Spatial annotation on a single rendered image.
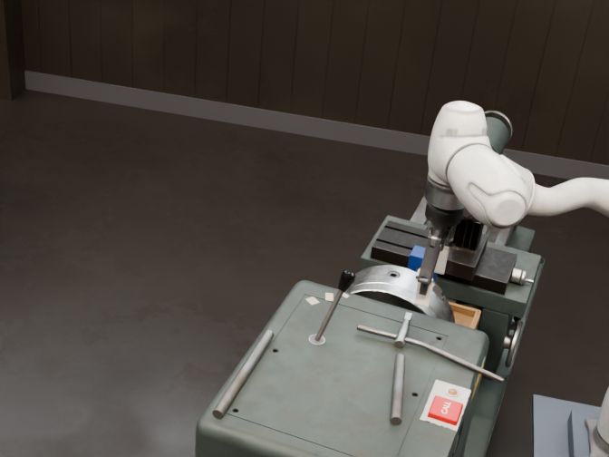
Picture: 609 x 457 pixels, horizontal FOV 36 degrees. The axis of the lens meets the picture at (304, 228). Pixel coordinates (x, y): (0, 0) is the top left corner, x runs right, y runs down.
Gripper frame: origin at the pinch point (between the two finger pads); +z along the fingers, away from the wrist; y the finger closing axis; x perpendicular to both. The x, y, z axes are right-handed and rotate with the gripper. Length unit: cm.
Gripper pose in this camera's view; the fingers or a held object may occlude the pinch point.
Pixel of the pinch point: (430, 284)
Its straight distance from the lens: 203.2
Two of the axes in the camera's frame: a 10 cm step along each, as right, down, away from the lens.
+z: -0.9, 8.5, 5.2
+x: -9.3, -2.6, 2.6
